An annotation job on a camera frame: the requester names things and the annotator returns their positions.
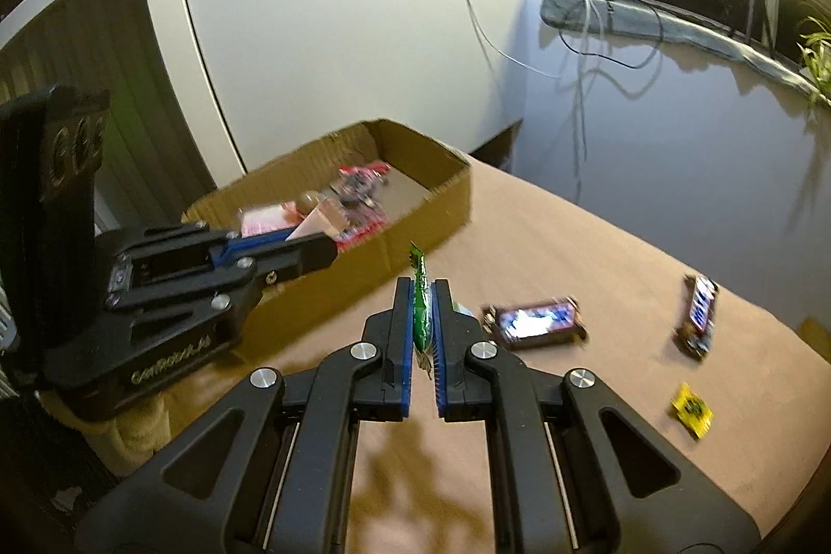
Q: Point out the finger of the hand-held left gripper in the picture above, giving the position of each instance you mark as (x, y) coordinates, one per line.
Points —
(259, 242)
(298, 259)

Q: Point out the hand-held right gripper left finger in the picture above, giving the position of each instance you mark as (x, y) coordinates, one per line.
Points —
(406, 346)

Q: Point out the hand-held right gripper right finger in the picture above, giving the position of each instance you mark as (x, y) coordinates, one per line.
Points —
(443, 346)

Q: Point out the pink snack packet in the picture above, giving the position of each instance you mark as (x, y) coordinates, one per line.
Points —
(263, 221)

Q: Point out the green snack packet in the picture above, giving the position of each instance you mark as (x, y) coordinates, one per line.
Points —
(421, 307)

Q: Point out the cream packet with gold print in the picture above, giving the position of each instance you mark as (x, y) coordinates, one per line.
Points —
(321, 220)

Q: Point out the round brown snack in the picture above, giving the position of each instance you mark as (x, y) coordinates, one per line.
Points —
(310, 201)

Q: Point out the red-edged clear dark snack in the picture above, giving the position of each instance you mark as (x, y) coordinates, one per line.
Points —
(360, 197)

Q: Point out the brown cardboard box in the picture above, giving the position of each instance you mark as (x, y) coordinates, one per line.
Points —
(415, 233)

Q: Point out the brown chocolate bar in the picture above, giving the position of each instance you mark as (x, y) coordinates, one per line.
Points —
(533, 323)

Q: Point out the peach tablecloth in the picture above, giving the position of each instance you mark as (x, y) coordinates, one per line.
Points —
(584, 463)

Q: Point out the white cabinet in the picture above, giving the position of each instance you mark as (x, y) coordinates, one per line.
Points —
(337, 28)

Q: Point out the dark chocolate bar blue label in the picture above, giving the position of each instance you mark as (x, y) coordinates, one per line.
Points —
(698, 317)

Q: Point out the yellow wrapped candy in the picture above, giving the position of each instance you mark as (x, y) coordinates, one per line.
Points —
(691, 411)

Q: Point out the grey stone window sill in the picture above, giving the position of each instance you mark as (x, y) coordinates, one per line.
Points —
(681, 31)

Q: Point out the black tripod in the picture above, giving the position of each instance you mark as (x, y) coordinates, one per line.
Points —
(753, 9)

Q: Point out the spider plant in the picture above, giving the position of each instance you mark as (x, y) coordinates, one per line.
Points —
(819, 54)

